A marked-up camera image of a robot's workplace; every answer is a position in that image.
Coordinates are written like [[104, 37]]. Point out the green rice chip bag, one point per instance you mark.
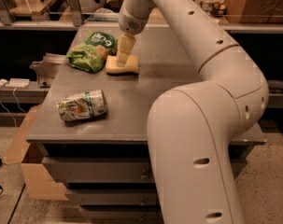
[[91, 54]]

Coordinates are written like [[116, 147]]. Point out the white green snack bag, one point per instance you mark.
[[84, 105]]

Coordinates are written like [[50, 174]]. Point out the clear plastic bag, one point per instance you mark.
[[103, 14]]

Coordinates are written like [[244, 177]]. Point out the yellow sponge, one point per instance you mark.
[[113, 66]]

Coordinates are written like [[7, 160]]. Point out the grey post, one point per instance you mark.
[[5, 17], [76, 15]]

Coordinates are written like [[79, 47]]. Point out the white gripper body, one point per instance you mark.
[[131, 21]]

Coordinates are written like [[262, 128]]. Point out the grey post middle left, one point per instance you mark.
[[76, 15]]

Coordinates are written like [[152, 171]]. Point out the top drawer knob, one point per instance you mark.
[[145, 175]]

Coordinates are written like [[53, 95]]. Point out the grey metal bracket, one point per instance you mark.
[[47, 69]]

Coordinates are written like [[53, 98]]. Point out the grey post far left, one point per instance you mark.
[[5, 17]]

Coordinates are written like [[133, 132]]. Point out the cardboard box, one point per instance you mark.
[[40, 185]]

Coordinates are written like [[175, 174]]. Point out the white power strip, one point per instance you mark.
[[19, 83]]

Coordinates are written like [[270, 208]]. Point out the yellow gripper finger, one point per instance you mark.
[[125, 46]]

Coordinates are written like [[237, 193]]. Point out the basket with small items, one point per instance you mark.
[[218, 9]]

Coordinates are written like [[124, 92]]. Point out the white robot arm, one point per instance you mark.
[[190, 127]]

